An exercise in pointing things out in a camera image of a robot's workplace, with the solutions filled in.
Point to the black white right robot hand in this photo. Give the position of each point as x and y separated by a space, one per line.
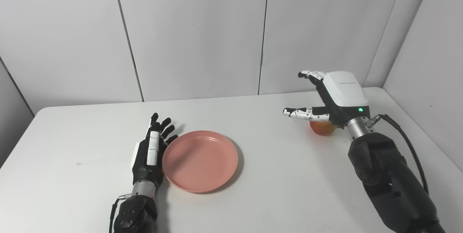
343 92

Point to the red yellow pomegranate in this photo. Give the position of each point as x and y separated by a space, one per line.
323 128

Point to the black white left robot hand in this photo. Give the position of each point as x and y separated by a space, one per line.
143 171

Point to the pink round plate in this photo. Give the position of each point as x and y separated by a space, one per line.
200 160

